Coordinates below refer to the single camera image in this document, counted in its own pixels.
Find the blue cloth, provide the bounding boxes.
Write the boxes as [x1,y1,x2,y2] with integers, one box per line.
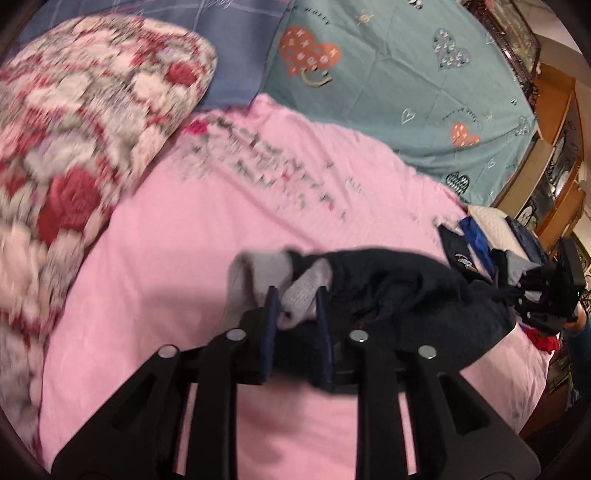
[458,216,494,274]

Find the red cloth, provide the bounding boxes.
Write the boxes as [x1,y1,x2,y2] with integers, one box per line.
[523,325,560,356]

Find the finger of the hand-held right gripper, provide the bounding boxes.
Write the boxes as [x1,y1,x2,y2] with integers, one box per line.
[513,272,557,324]

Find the wooden headboard shelf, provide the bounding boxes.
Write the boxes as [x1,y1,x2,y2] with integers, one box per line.
[464,0,591,252]

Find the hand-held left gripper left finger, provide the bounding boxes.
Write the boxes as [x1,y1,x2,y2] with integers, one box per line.
[51,286,283,480]

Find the red and white floral pillow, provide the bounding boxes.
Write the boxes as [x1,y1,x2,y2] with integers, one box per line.
[0,13,219,462]

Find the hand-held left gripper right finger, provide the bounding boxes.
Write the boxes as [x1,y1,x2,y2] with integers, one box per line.
[308,286,542,480]

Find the blue plaid pillow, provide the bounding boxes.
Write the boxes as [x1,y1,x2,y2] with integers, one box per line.
[18,0,296,112]

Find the white quilted cloth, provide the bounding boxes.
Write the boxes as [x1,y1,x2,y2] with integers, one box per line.
[465,204,517,252]

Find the black garment with emblem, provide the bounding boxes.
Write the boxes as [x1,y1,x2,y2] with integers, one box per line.
[438,224,497,283]

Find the black pants with grey lining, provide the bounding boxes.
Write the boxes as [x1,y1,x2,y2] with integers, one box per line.
[224,247,525,371]

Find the teal heart-print quilt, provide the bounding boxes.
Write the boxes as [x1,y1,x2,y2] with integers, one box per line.
[259,0,540,208]

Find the pink bed sheet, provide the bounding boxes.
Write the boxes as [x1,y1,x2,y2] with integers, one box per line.
[37,95,561,480]

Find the dark navy garment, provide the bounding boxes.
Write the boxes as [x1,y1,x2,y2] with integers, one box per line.
[504,216,551,269]

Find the grey cloth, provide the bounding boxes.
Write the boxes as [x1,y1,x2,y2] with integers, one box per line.
[504,250,542,283]

